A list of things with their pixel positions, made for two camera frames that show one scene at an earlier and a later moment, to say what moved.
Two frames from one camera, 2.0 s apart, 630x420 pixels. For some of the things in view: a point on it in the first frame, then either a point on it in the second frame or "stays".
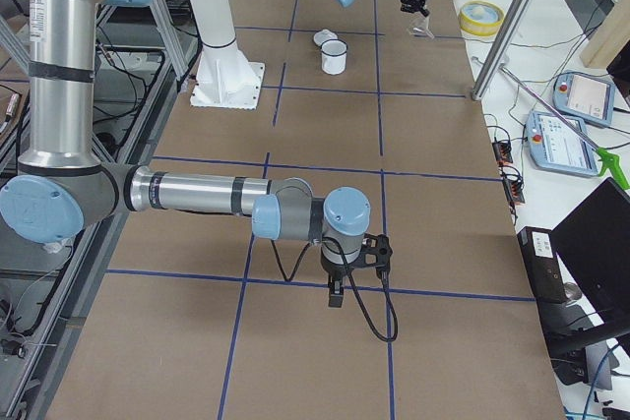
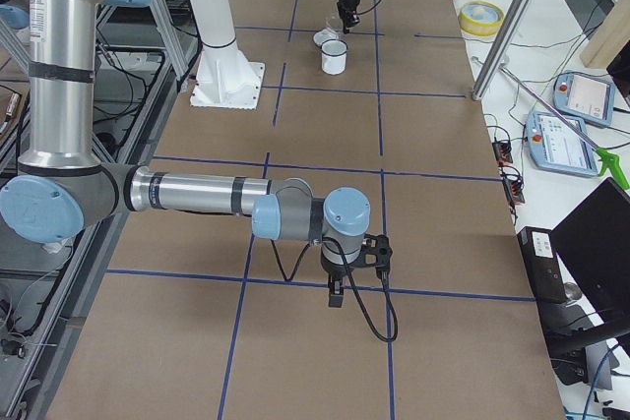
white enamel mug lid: x=324 y=35 stays
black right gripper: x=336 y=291 stays
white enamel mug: x=334 y=56 stays
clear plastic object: x=419 y=26 to x=335 y=22
